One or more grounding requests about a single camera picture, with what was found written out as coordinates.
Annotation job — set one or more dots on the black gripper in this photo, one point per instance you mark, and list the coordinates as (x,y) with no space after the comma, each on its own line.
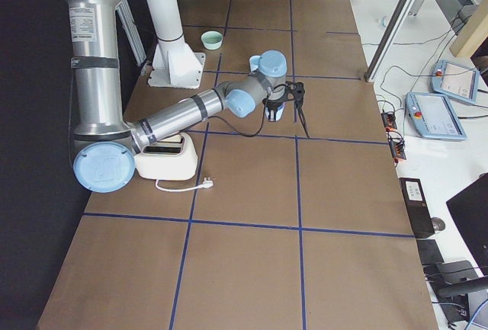
(272,108)

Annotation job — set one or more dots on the light blue cup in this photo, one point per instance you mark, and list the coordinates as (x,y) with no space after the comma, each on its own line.
(254,62)
(279,106)

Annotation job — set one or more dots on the green bowl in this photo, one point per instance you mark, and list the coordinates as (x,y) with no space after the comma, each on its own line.
(212,40)

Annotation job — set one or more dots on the cream toaster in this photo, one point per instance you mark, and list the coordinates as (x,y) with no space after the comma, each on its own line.
(171,159)

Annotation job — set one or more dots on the orange connector block far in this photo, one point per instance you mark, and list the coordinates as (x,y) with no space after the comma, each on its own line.
(389,121)

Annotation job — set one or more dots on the orange connector block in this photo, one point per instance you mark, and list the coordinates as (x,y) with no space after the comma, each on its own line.
(389,121)
(397,148)

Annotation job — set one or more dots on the orange connector block near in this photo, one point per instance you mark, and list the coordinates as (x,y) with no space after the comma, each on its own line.
(397,148)

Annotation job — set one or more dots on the teach pendant near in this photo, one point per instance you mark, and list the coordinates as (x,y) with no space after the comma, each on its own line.
(433,116)

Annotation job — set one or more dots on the teach pendant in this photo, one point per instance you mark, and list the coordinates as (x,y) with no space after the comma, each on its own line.
(433,116)
(456,81)

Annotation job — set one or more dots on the black box device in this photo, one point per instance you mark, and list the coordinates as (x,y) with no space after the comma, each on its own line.
(417,209)

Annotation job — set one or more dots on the teach pendant far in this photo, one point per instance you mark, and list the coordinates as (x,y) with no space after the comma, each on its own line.
(456,81)

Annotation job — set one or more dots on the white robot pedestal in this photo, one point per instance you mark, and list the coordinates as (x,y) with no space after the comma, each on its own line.
(174,64)

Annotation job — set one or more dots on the aluminium frame post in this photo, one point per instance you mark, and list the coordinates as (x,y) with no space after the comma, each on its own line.
(403,9)

